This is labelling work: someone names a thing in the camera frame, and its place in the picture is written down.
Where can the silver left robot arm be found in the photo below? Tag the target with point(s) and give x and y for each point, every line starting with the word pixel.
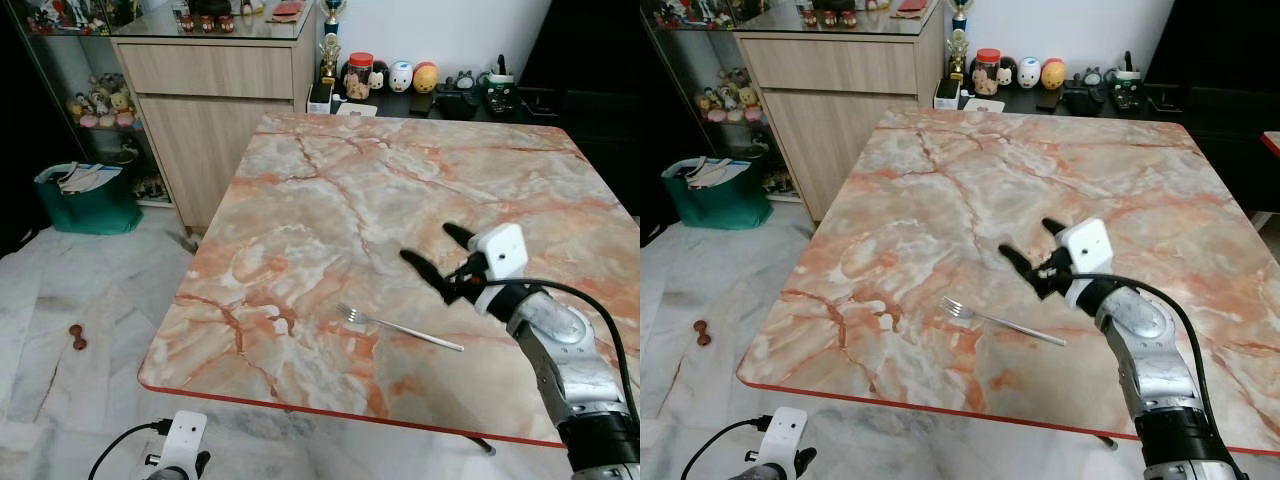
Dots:
pixel 165 475
pixel 760 474

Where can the yellow plush bear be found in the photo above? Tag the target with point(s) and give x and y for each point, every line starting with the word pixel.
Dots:
pixel 748 96
pixel 122 102

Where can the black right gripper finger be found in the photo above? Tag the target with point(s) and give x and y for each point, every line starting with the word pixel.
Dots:
pixel 427 273
pixel 461 237
pixel 1024 267
pixel 1055 230

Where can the light wooden drawer cabinet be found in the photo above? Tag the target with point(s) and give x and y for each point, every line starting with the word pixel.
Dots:
pixel 840 115
pixel 215 120

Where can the red-lidded clear jar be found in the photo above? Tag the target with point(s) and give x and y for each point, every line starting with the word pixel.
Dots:
pixel 359 75
pixel 987 72

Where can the glass display cabinet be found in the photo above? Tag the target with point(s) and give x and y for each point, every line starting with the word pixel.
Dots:
pixel 95 60
pixel 705 55

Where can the silver metal fork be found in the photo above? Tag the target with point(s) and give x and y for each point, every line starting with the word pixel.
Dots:
pixel 402 327
pixel 1006 325

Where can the small brown dumbbell-shaped object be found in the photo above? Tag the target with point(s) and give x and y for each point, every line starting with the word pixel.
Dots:
pixel 77 338
pixel 703 333

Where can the gold trophy cup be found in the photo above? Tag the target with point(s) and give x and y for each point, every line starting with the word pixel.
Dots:
pixel 959 45
pixel 331 50

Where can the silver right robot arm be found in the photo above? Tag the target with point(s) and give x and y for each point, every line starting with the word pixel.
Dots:
pixel 1160 370
pixel 575 375

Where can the small white box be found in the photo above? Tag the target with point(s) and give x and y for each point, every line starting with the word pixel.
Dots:
pixel 320 98
pixel 946 93

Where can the tan plush toy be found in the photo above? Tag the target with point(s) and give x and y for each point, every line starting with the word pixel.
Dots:
pixel 727 97
pixel 100 102

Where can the white pen cup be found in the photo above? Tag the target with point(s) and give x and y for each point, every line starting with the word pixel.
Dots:
pixel 1128 70
pixel 501 74

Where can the black and white figurine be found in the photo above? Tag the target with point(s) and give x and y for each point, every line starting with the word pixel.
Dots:
pixel 379 80
pixel 1007 77

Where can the black folding table leg frame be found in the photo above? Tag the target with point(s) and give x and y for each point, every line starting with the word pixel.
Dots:
pixel 1106 440
pixel 483 447

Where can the black electronic device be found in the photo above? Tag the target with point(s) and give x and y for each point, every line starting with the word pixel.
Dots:
pixel 1083 96
pixel 457 99

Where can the white egg-shaped figurine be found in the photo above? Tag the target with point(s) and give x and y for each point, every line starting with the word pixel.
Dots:
pixel 401 77
pixel 1029 73

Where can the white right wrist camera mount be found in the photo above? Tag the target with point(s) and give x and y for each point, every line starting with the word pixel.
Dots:
pixel 1087 245
pixel 503 250

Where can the small grey figurine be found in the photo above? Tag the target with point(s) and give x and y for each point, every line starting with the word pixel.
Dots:
pixel 1089 77
pixel 458 80

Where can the flat white plate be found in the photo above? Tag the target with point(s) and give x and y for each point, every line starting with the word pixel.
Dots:
pixel 357 109
pixel 984 105

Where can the white papers bundle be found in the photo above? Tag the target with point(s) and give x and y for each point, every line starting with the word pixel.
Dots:
pixel 82 178
pixel 712 172

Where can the black desk telephone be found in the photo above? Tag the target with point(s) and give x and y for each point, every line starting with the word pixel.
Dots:
pixel 502 98
pixel 1128 94

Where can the yellow orange egg-shaped figurine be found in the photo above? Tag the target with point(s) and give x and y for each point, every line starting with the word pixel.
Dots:
pixel 1053 74
pixel 426 78

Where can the flat red book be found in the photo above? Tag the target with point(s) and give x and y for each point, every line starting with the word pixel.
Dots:
pixel 287 10
pixel 912 6

